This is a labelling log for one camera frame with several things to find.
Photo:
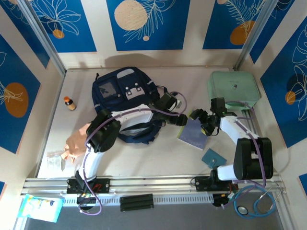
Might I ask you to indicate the purple notebook with green edge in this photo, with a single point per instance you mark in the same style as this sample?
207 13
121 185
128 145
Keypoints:
194 134

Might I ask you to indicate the black ribbed block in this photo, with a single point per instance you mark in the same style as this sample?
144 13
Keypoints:
136 202

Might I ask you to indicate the blue floral wall poster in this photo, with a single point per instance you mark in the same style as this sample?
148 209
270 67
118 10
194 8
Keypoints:
216 24
283 119
271 33
14 72
79 36
28 36

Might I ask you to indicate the clear plastic bag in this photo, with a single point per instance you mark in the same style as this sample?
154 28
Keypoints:
55 160

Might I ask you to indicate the teal card wallet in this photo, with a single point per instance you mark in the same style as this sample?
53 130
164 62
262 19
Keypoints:
213 158

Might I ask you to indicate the blue stethoscope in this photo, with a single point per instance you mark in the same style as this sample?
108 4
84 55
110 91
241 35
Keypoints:
242 210

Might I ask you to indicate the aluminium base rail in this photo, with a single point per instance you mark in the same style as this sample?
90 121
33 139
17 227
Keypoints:
156 183

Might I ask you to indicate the blue poster with beige circle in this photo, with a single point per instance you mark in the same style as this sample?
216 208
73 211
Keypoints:
168 36

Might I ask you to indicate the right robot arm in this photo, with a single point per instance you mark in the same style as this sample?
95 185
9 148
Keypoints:
251 158

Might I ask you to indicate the blue white plastic packet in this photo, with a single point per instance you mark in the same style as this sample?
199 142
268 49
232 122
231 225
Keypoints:
40 207

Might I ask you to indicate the navy blue backpack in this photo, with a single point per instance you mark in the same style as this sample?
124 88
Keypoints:
124 81

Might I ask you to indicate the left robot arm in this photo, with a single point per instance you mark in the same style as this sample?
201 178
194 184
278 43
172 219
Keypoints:
103 134

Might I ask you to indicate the small brown bottle orange cap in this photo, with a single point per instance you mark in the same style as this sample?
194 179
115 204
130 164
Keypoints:
70 104

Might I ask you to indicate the mint green zip pouch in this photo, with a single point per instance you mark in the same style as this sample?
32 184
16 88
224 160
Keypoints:
235 88

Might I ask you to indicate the aluminium frame post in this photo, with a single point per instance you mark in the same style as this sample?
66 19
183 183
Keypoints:
254 36
44 40

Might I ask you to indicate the peach cloth bundle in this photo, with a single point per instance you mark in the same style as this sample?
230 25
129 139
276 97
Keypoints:
76 141

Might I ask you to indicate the aluminium table side rail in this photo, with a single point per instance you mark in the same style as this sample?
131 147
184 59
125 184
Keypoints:
251 119

